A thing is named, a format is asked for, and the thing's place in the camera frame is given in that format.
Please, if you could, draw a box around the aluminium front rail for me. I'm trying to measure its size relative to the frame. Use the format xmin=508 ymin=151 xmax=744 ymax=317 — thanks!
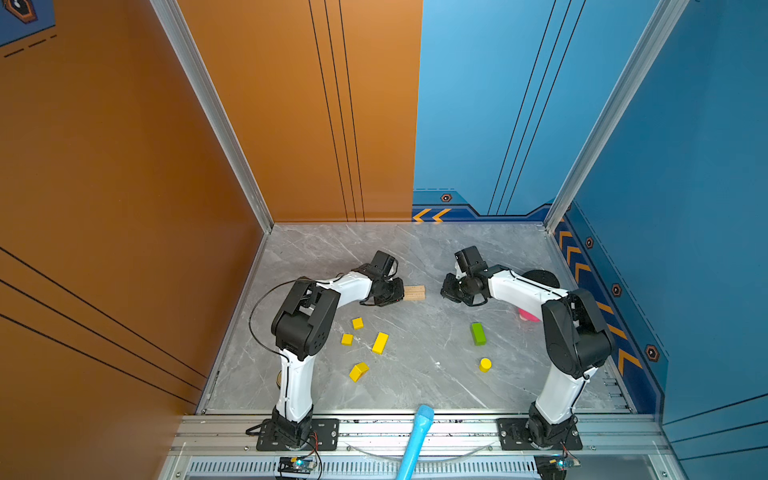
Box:
xmin=158 ymin=411 xmax=686 ymax=479

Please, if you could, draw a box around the yellow cylinder block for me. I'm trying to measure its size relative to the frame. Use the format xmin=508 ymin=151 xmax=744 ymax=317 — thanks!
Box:
xmin=479 ymin=358 xmax=492 ymax=373

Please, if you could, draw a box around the cyan tube pole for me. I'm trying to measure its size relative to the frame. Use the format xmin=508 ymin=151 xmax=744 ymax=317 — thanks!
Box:
xmin=396 ymin=405 xmax=434 ymax=480

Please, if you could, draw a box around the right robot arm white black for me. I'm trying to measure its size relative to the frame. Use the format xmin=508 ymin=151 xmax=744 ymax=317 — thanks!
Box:
xmin=441 ymin=246 xmax=615 ymax=449

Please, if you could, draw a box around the left circuit board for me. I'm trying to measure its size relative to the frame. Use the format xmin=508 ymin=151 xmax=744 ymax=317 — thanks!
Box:
xmin=276 ymin=456 xmax=319 ymax=479

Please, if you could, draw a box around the right circuit board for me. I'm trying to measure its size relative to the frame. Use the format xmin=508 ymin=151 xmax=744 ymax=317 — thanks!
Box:
xmin=534 ymin=456 xmax=581 ymax=480

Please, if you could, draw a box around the circuit board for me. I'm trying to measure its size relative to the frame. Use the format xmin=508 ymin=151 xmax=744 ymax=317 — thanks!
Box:
xmin=534 ymin=456 xmax=581 ymax=480
xmin=276 ymin=456 xmax=319 ymax=479

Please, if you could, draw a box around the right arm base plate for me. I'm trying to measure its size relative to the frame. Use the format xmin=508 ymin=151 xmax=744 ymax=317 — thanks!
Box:
xmin=496 ymin=416 xmax=583 ymax=451

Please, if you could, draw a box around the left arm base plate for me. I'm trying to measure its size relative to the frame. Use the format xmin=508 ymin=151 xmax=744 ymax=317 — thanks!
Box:
xmin=256 ymin=418 xmax=339 ymax=452

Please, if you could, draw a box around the green rectangular block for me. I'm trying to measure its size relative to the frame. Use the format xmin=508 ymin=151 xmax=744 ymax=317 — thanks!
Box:
xmin=470 ymin=322 xmax=487 ymax=346

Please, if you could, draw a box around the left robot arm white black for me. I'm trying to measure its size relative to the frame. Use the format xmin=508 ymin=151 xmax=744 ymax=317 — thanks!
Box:
xmin=245 ymin=250 xmax=405 ymax=449

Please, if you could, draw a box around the yellow block near front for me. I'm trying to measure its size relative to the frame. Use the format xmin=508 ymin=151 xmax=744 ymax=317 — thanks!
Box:
xmin=349 ymin=362 xmax=369 ymax=382

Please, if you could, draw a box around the yellow long block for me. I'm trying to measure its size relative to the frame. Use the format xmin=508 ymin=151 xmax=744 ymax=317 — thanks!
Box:
xmin=372 ymin=332 xmax=389 ymax=355

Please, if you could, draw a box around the plush doll pink black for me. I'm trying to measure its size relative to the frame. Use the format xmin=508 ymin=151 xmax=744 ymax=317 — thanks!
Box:
xmin=518 ymin=269 xmax=561 ymax=322

